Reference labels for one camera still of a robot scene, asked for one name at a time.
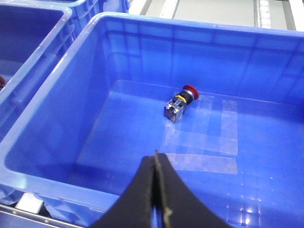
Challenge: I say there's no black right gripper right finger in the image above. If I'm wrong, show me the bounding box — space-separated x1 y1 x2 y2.
154 150 231 228

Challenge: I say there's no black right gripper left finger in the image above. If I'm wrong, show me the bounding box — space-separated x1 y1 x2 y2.
91 156 155 228

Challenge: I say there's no red mushroom push button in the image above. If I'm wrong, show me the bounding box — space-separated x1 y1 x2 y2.
163 85 199 123

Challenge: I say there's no blue plastic crate right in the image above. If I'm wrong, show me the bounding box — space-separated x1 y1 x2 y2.
0 13 304 228

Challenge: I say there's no blue plastic crate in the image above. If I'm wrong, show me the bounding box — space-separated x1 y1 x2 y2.
0 13 304 228
0 0 75 139

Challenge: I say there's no blue plastic crate left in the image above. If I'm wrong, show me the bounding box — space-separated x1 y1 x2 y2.
0 0 75 139

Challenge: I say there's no blue crate rear left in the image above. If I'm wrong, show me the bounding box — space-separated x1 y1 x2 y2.
39 0 130 38

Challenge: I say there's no stainless steel front rail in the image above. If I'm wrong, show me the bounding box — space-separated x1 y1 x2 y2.
0 204 81 228

